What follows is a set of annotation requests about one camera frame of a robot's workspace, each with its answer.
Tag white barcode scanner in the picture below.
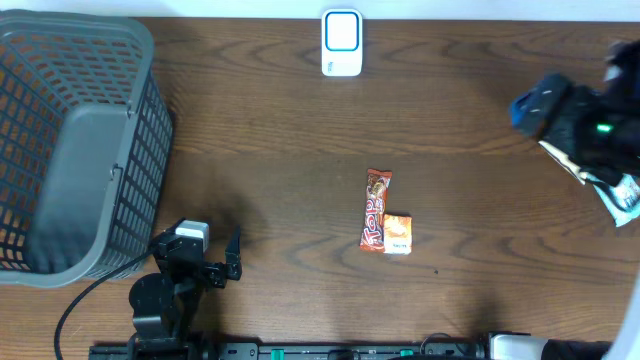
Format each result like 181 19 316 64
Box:
321 9 363 77

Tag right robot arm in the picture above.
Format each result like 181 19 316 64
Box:
487 42 639 360

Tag small orange snack packet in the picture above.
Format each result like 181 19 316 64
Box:
383 214 413 255

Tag grey plastic shopping basket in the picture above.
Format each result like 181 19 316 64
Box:
1 10 174 288

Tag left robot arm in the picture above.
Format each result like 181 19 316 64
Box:
127 226 242 360

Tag cream snack bag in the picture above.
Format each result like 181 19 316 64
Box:
538 140 588 185

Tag green white paper label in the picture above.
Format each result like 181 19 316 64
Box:
587 174 639 227

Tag orange chocolate bar wrapper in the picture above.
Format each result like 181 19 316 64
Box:
360 169 392 252

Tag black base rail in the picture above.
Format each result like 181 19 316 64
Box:
88 339 489 360

